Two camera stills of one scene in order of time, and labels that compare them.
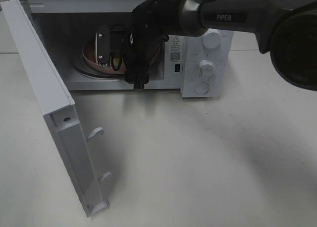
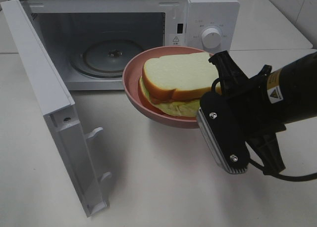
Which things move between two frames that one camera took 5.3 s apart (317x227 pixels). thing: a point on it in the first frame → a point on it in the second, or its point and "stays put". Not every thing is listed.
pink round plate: [116, 62] → [131, 74]
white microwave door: [71, 138] stays put
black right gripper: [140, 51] → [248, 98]
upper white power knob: [211, 40] stays put
